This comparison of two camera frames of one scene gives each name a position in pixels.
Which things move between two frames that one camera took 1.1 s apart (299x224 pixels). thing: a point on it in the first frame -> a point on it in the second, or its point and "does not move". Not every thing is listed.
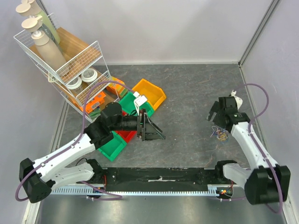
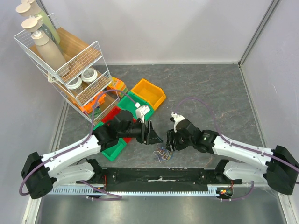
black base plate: x=160 y=179 does not move
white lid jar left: x=75 y=85 does not move
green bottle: x=48 y=28 does not move
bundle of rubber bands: x=221 y=134 -> x=162 y=153
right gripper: x=217 y=114 -> x=174 y=140
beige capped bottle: x=27 y=10 does not move
